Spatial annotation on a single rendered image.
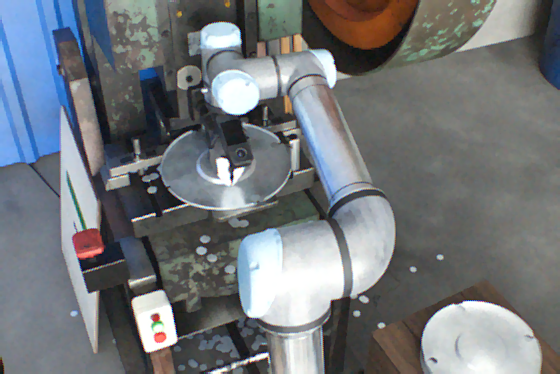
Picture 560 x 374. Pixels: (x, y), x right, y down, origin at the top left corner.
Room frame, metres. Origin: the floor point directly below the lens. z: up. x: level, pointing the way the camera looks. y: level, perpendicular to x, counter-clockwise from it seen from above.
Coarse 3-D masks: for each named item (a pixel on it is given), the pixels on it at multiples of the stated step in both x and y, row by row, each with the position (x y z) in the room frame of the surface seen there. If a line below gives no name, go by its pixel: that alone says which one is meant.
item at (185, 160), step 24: (192, 144) 1.27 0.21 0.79; (264, 144) 1.27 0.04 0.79; (168, 168) 1.18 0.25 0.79; (192, 168) 1.18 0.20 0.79; (264, 168) 1.18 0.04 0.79; (288, 168) 1.18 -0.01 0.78; (192, 192) 1.11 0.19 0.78; (216, 192) 1.11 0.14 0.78; (240, 192) 1.11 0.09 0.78; (264, 192) 1.11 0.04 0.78
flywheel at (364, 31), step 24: (312, 0) 1.55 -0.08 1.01; (336, 0) 1.48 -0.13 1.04; (360, 0) 1.41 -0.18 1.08; (384, 0) 1.32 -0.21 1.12; (408, 0) 1.18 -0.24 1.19; (336, 24) 1.43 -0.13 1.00; (360, 24) 1.34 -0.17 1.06; (384, 24) 1.25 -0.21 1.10; (408, 24) 1.18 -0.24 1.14; (360, 48) 1.33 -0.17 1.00
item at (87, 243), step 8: (80, 232) 1.01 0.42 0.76; (88, 232) 1.01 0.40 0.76; (96, 232) 1.01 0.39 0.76; (72, 240) 0.99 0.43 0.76; (80, 240) 0.99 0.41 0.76; (88, 240) 0.99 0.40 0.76; (96, 240) 0.99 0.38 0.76; (80, 248) 0.97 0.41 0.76; (88, 248) 0.96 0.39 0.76; (96, 248) 0.97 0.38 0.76; (104, 248) 0.98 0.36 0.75; (80, 256) 0.95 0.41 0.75; (88, 256) 0.95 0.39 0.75
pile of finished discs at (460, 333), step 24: (456, 312) 1.08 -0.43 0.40; (480, 312) 1.08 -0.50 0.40; (504, 312) 1.08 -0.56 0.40; (432, 336) 1.01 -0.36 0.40; (456, 336) 1.01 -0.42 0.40; (480, 336) 1.00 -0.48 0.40; (504, 336) 1.00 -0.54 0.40; (528, 336) 1.01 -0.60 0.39; (432, 360) 0.95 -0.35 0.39; (456, 360) 0.94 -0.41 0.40; (480, 360) 0.93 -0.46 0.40; (504, 360) 0.93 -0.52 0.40; (528, 360) 0.93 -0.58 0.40
